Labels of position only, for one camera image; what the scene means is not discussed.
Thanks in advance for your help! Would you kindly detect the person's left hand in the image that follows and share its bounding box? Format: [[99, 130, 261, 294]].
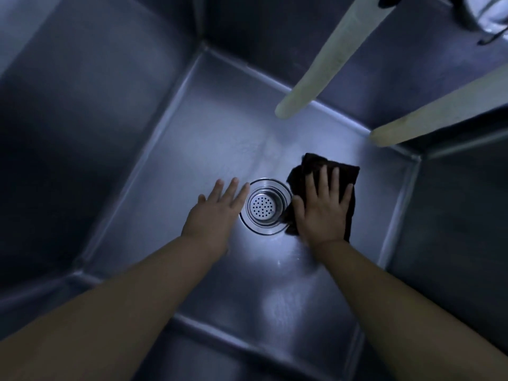
[[180, 177, 251, 258]]

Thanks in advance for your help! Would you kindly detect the person's right hand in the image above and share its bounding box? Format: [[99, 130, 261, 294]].
[[291, 165, 355, 249]]

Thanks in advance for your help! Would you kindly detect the dark cleaning cloth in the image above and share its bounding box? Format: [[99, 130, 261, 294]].
[[285, 152, 361, 242]]

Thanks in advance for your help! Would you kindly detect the stainless steel sink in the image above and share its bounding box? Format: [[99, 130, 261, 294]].
[[0, 0, 508, 381]]

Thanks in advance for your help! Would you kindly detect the person's left forearm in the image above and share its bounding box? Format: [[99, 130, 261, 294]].
[[0, 233, 231, 381]]

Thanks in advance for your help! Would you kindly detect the person's right forearm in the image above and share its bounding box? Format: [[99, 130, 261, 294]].
[[313, 238, 508, 381]]

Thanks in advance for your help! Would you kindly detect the round metal drain strainer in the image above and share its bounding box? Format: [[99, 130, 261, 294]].
[[239, 178, 294, 236]]

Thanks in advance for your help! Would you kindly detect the long red string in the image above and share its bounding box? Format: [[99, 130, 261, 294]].
[[477, 27, 508, 46]]

